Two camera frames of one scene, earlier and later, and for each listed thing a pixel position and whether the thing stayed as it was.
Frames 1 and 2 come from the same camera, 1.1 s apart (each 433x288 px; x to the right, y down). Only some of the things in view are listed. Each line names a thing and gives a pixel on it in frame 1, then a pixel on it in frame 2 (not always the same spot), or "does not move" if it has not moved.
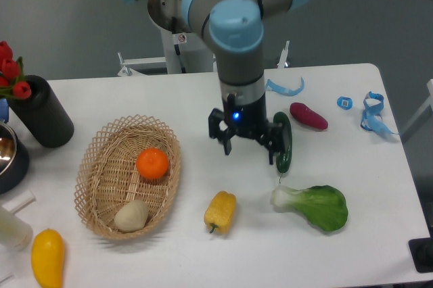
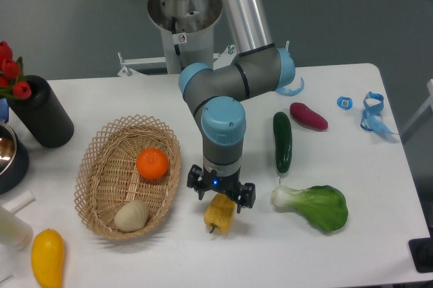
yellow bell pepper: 220,211 does not move
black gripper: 246,120 -> 203,180
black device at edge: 421,251 does not move
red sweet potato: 308,115 does not move
